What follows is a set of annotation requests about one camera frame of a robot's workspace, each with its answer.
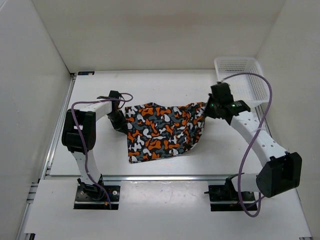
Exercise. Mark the white plastic mesh basket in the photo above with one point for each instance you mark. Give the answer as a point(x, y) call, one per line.
point(245, 85)

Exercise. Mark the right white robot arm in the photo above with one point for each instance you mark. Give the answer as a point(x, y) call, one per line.
point(281, 170)

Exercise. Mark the right aluminium rail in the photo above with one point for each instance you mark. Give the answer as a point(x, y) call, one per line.
point(259, 112)

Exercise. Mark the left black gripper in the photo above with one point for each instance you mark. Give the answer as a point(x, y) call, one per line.
point(121, 127)

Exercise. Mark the left aluminium rail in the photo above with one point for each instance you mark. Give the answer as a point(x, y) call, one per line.
point(58, 127)

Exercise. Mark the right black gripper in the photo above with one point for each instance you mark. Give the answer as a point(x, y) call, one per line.
point(207, 111)

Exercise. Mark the orange camouflage shorts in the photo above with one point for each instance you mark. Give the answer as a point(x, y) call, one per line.
point(155, 132)

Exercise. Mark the aluminium rail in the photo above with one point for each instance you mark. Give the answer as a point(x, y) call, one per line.
point(58, 127)
point(259, 112)
point(140, 178)

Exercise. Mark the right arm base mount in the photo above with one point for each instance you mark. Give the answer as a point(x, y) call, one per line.
point(223, 201)

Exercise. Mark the front aluminium rail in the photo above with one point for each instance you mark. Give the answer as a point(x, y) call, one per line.
point(140, 178)

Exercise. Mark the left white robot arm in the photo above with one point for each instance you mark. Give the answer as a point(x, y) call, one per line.
point(79, 136)

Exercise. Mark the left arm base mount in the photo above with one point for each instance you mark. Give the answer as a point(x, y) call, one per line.
point(97, 200)

